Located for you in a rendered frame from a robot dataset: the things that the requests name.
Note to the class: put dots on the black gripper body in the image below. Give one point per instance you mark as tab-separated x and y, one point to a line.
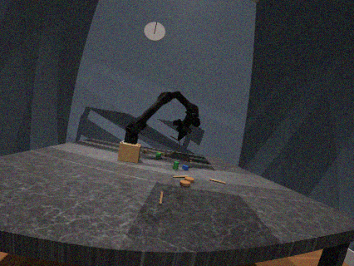
185	127

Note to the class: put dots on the green cylinder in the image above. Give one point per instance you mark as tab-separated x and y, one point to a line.
176	165

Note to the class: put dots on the small round wooden disc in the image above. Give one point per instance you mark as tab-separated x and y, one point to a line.
185	183

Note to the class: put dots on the orange flat disc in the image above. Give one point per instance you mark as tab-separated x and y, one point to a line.
189	179

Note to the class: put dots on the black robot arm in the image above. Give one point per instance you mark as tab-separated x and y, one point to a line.
139	123

